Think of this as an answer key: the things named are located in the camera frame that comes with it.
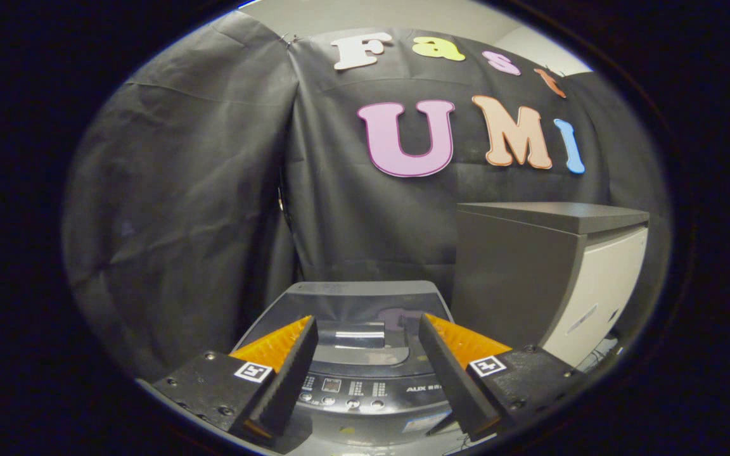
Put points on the black backdrop cloth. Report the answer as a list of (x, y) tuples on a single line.
[(175, 190)]

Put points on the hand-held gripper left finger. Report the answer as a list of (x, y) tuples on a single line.
[(289, 373)]

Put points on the white cabinet with grey top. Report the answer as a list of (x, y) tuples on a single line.
[(504, 272)]

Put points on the dark washing machine lid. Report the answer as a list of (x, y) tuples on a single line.
[(358, 304)]

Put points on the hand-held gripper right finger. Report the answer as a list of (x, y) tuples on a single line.
[(450, 373)]

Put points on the grey washing machine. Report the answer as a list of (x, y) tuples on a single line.
[(365, 408)]

